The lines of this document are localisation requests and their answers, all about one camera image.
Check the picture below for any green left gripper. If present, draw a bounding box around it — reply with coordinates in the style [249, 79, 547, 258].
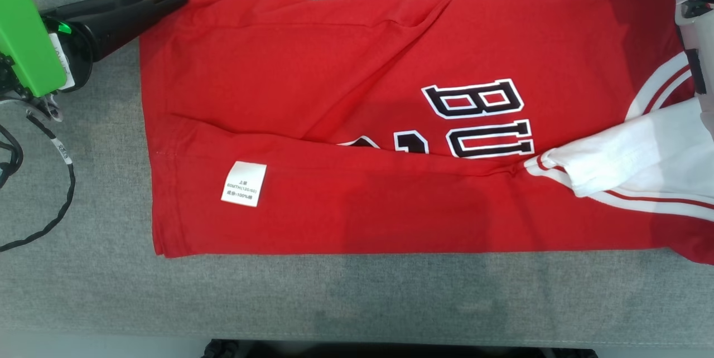
[0, 0, 189, 122]

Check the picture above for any red jersey with white sleeves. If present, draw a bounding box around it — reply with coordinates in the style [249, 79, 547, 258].
[138, 0, 714, 265]

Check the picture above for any grey fabric sofa seat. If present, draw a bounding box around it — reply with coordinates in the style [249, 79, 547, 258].
[0, 0, 714, 347]

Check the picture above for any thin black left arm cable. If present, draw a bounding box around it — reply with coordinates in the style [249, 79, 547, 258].
[0, 124, 24, 188]
[0, 113, 76, 253]

